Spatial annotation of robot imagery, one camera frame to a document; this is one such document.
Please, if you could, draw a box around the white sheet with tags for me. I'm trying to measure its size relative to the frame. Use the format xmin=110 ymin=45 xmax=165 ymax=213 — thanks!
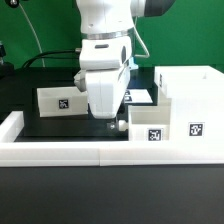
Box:
xmin=124 ymin=89 xmax=152 ymax=104

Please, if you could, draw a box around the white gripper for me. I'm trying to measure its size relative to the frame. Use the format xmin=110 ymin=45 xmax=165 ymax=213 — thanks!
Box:
xmin=74 ymin=36 xmax=132 ymax=130

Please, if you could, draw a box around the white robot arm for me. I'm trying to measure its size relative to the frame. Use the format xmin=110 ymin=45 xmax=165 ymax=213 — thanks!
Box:
xmin=76 ymin=0 xmax=176 ymax=119

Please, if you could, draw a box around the grey thin cable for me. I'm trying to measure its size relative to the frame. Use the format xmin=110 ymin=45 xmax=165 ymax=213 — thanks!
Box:
xmin=18 ymin=3 xmax=46 ymax=68

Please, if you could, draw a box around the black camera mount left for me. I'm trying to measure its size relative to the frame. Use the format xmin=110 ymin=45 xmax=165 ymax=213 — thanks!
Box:
xmin=0 ymin=41 xmax=14 ymax=78

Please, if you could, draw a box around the white front drawer with tag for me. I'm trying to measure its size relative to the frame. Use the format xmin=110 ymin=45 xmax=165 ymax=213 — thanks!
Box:
xmin=118 ymin=106 xmax=170 ymax=141

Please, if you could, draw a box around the white rear drawer with tag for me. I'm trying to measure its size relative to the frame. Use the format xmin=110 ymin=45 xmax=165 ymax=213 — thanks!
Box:
xmin=37 ymin=86 xmax=88 ymax=117

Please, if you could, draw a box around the white U-shaped fence frame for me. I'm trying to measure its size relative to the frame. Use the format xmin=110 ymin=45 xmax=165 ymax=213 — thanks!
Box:
xmin=0 ymin=111 xmax=224 ymax=167

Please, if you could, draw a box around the white drawer with tag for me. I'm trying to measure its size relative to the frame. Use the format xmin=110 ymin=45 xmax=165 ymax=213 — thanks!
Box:
xmin=37 ymin=86 xmax=88 ymax=117
xmin=118 ymin=106 xmax=170 ymax=141

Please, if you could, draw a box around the black cable bundle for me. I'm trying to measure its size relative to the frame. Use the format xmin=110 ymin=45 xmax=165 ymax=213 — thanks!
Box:
xmin=21 ymin=47 xmax=84 ymax=69

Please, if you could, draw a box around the white drawer cabinet box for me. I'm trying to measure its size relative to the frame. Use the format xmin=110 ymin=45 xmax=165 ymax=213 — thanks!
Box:
xmin=154 ymin=66 xmax=224 ymax=142

